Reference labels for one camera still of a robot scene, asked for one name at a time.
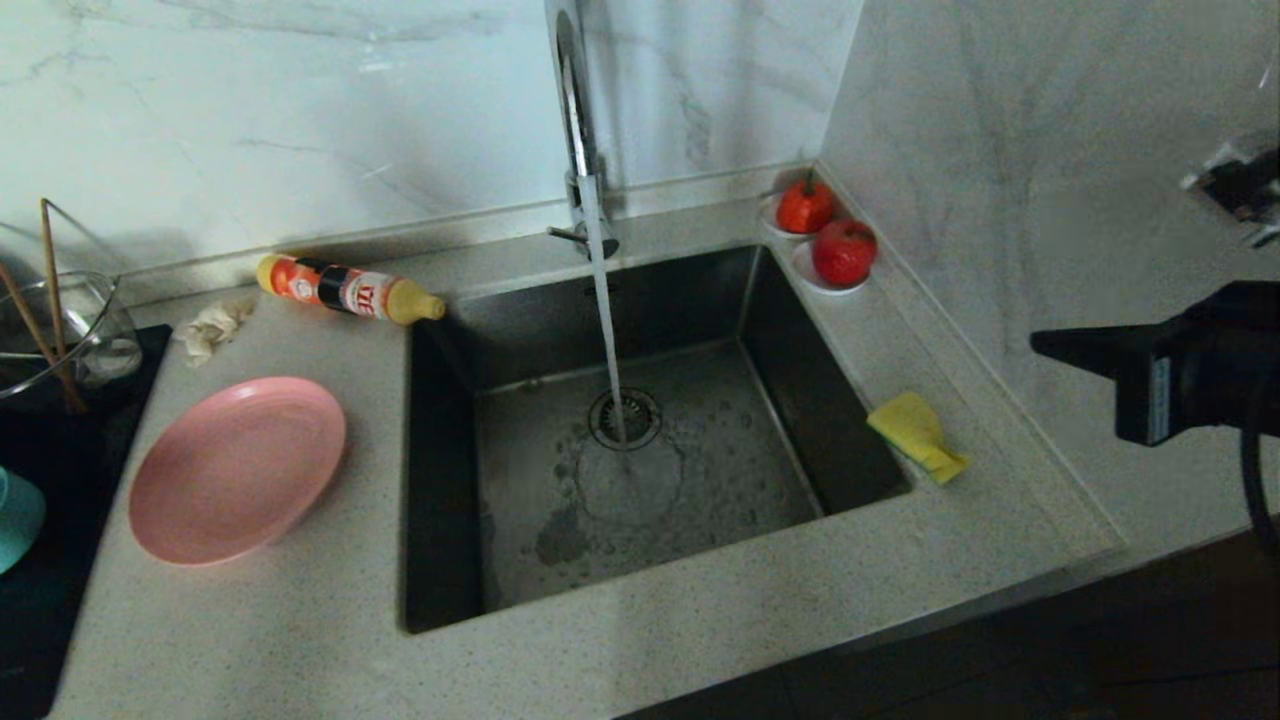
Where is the orange-red tomato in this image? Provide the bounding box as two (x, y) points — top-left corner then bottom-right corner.
(777, 170), (836, 235)

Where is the stainless steel sink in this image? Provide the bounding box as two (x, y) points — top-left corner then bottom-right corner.
(398, 245), (913, 635)

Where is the pink round plate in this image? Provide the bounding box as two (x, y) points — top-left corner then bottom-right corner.
(128, 376), (348, 567)

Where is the metal sink drain strainer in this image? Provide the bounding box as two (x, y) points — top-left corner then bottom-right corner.
(588, 387), (663, 452)

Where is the red apple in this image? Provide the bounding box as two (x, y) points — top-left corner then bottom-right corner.
(812, 218), (879, 288)

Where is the clear glass jar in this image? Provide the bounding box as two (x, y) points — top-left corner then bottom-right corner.
(0, 270), (143, 403)

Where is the yellow dish soap bottle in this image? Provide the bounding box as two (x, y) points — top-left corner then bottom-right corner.
(255, 255), (446, 326)

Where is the brown wooden chopstick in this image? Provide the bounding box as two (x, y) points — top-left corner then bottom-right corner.
(40, 198), (67, 363)
(0, 262), (87, 415)

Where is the chrome faucet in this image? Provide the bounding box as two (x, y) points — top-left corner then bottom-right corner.
(545, 0), (619, 261)

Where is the yellow green sponge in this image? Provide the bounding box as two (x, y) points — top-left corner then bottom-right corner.
(866, 392), (969, 486)

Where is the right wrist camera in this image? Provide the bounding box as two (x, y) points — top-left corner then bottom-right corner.
(1180, 140), (1280, 249)

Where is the crumpled beige rag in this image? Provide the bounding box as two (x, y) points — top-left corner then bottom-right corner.
(176, 298), (257, 367)

